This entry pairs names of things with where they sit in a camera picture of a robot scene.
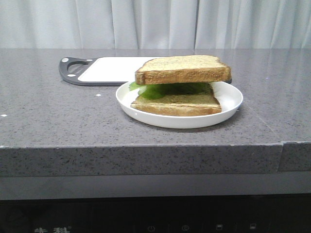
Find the green lettuce leaf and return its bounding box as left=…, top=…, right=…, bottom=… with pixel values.
left=129, top=82, right=213, bottom=100

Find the bread slice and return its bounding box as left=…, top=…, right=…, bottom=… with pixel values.
left=131, top=92, right=222, bottom=117
left=135, top=55, right=231, bottom=85

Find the white round plate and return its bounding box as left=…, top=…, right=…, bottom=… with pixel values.
left=115, top=82, right=243, bottom=129

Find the white cutting board black rim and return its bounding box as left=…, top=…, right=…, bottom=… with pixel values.
left=58, top=56, right=233, bottom=86

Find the grey white curtain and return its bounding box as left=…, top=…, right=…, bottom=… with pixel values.
left=0, top=0, right=311, bottom=49

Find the black appliance control panel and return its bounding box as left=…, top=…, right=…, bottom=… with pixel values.
left=0, top=194, right=311, bottom=233

